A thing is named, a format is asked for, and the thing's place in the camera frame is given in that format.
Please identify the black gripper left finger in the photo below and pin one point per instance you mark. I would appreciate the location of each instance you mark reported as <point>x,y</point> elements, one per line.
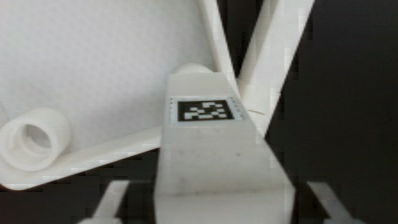
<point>124,206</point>

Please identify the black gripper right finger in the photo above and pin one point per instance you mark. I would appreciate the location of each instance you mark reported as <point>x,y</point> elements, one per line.
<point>318,206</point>

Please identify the white desk leg with screw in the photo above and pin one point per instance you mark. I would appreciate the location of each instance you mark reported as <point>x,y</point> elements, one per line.
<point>222,185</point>

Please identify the white desk top tray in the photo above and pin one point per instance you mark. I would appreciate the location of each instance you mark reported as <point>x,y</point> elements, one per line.
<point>89,52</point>

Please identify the white front barrier rail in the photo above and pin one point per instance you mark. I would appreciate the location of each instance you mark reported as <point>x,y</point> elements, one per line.
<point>270,52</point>

